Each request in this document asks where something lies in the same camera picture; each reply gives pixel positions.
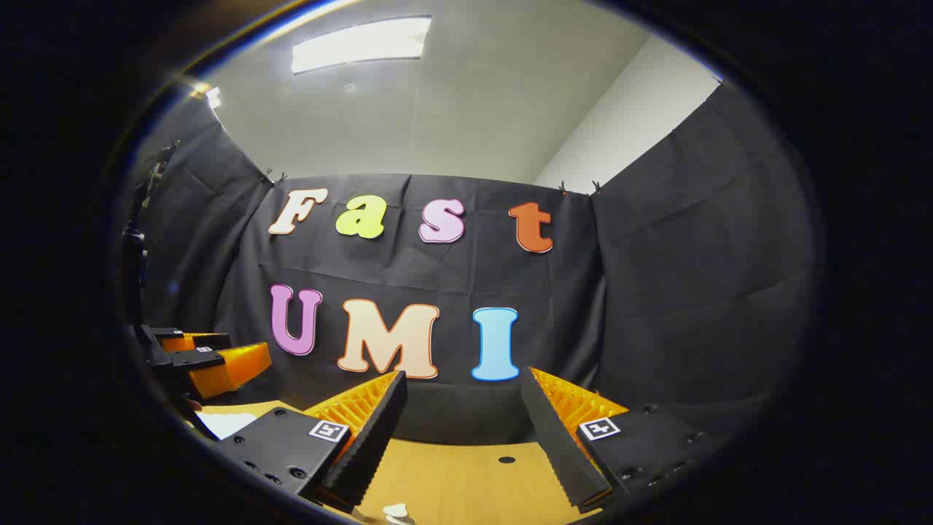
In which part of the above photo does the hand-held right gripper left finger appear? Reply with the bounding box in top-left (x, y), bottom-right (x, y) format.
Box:
top-left (217, 370), bottom-right (409, 513)

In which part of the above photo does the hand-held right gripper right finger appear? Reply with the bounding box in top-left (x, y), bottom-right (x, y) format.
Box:
top-left (520, 367), bottom-right (731, 514)

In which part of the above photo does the black backdrop cloth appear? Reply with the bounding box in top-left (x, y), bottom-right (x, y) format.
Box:
top-left (120, 82), bottom-right (821, 447)

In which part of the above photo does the ceiling light panel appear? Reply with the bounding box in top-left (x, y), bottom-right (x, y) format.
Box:
top-left (291, 15), bottom-right (433, 76)

